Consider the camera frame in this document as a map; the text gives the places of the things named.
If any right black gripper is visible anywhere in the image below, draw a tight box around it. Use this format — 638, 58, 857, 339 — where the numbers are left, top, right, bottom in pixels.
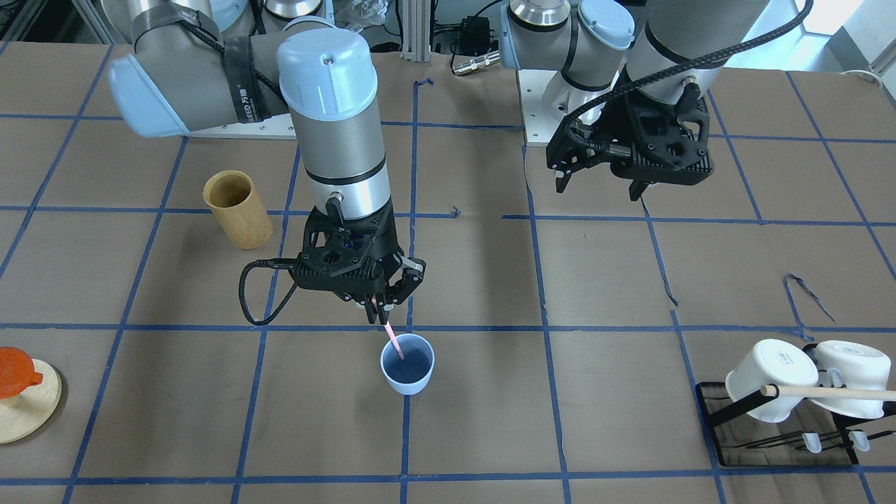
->
290, 203, 426, 326

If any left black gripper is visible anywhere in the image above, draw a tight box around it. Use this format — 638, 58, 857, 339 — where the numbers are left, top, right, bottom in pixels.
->
546, 83, 714, 202

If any pink chopstick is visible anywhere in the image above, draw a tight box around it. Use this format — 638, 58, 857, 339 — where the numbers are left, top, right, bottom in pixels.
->
372, 297, 405, 360

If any light blue plastic cup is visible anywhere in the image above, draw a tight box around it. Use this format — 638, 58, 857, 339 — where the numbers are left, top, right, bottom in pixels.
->
379, 334, 435, 396

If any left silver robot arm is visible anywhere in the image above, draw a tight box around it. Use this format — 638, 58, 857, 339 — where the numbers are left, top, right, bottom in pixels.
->
499, 1, 767, 201

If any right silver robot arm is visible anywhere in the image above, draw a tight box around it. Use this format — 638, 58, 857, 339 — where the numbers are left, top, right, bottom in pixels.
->
103, 1, 426, 325

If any brown paper table cover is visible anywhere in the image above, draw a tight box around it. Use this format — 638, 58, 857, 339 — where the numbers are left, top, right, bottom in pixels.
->
1, 43, 894, 503

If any yellow cylindrical chopstick holder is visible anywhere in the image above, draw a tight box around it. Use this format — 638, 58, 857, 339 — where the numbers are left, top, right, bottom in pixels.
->
204, 170, 273, 249

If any white mug lower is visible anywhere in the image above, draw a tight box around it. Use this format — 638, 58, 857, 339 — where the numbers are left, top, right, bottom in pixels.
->
725, 339, 818, 401

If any white mug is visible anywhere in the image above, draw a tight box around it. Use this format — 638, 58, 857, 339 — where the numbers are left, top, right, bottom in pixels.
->
725, 339, 818, 401
810, 340, 892, 420

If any white mug upper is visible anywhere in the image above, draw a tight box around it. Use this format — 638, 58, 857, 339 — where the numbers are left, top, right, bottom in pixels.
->
810, 340, 892, 420

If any orange hanging mug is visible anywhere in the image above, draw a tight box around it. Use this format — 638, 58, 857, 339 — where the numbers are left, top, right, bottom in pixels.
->
1, 346, 43, 400

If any wooden mug tree stand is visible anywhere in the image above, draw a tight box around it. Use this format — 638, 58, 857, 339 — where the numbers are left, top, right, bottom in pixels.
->
1, 358, 63, 444

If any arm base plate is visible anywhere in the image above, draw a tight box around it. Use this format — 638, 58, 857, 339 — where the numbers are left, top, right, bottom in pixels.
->
186, 114, 295, 141
517, 69, 603, 147

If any black wire mug rack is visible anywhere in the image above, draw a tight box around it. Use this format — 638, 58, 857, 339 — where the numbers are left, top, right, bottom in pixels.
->
696, 344, 894, 467

